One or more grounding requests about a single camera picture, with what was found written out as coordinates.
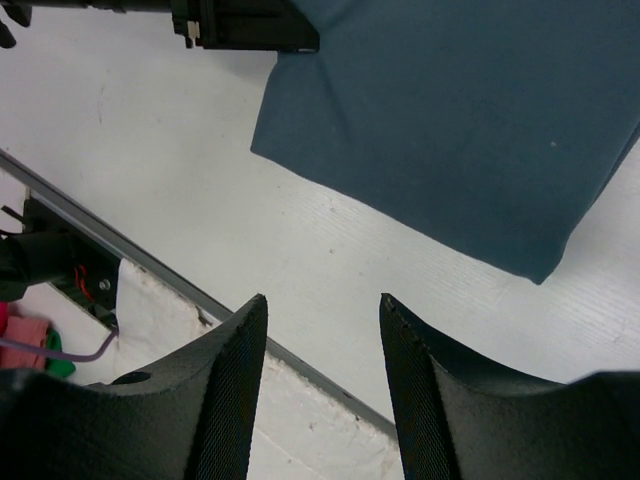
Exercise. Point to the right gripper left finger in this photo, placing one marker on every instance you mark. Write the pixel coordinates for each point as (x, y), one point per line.
(188, 415)

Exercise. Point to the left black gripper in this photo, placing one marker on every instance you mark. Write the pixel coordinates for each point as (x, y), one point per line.
(251, 25)

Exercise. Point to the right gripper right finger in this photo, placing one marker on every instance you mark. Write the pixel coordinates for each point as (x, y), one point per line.
(461, 415)

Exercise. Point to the grey-blue t-shirt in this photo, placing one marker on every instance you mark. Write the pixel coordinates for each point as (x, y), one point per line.
(489, 126)

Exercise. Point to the magenta folded cloth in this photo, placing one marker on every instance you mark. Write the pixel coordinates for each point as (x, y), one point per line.
(4, 315)

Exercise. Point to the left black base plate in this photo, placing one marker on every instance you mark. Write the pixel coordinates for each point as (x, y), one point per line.
(50, 250)

